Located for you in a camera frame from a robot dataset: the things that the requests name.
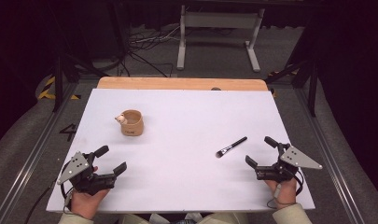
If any black tripod stand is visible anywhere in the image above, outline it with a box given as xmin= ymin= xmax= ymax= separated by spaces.
xmin=50 ymin=50 xmax=110 ymax=114
xmin=263 ymin=54 xmax=319 ymax=119

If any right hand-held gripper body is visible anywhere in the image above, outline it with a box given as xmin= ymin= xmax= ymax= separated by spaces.
xmin=254 ymin=143 xmax=324 ymax=184

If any aluminium floor rail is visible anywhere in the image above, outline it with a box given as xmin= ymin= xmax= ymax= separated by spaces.
xmin=0 ymin=81 xmax=80 ymax=224
xmin=292 ymin=87 xmax=367 ymax=224

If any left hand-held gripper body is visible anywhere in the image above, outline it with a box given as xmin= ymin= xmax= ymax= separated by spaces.
xmin=57 ymin=150 xmax=117 ymax=197

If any hand-held gripper cable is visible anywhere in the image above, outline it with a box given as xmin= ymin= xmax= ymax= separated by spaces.
xmin=22 ymin=161 xmax=77 ymax=224
xmin=266 ymin=169 xmax=305 ymax=210

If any left hand-held gripper cable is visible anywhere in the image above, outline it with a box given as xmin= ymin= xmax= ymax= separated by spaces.
xmin=22 ymin=161 xmax=77 ymax=224

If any black tape floor mark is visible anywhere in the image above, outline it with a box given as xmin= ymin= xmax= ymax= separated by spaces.
xmin=59 ymin=122 xmax=78 ymax=143

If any right hand-held gripper cable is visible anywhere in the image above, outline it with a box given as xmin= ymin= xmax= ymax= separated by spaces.
xmin=266 ymin=169 xmax=305 ymax=210

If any black makeup brush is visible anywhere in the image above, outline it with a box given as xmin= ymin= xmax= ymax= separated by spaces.
xmin=215 ymin=135 xmax=249 ymax=160

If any white table board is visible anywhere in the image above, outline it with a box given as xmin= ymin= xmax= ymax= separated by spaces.
xmin=45 ymin=88 xmax=316 ymax=215

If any bundle of floor cables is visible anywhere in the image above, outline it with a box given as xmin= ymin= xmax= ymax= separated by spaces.
xmin=122 ymin=23 xmax=186 ymax=78

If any white metal stand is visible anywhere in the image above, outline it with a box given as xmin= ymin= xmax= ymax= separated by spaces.
xmin=175 ymin=4 xmax=266 ymax=74

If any yellow black hazard tape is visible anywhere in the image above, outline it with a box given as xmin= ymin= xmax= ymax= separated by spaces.
xmin=36 ymin=76 xmax=82 ymax=102

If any person's left hand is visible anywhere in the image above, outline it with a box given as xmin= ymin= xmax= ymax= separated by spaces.
xmin=70 ymin=165 xmax=112 ymax=220

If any person's body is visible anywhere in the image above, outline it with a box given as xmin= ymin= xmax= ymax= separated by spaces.
xmin=117 ymin=212 xmax=250 ymax=224

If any wooden table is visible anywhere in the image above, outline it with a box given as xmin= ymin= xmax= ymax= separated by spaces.
xmin=96 ymin=76 xmax=270 ymax=92

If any beige cup with bear figure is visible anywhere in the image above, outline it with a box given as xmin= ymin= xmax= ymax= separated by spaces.
xmin=114 ymin=108 xmax=146 ymax=137

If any person's right hand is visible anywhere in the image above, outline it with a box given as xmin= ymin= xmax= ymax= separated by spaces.
xmin=264 ymin=177 xmax=299 ymax=210

